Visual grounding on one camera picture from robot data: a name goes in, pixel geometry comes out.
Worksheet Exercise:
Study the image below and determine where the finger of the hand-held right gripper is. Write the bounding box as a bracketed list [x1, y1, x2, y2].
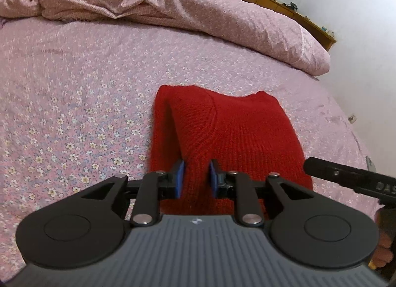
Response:
[303, 157, 362, 193]

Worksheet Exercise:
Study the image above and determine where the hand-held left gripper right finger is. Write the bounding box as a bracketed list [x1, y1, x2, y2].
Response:
[209, 159, 313, 227]

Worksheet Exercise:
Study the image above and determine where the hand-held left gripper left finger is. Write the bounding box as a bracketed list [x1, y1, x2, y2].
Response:
[79, 160, 186, 227]

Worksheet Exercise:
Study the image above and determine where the red knit sweater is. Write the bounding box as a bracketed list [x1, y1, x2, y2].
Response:
[148, 84, 314, 216]

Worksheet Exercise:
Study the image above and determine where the person's right hand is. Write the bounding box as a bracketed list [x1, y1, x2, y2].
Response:
[373, 208, 395, 270]

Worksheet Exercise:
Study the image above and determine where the wooden headboard shelf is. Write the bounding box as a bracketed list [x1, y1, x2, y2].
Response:
[189, 0, 337, 52]

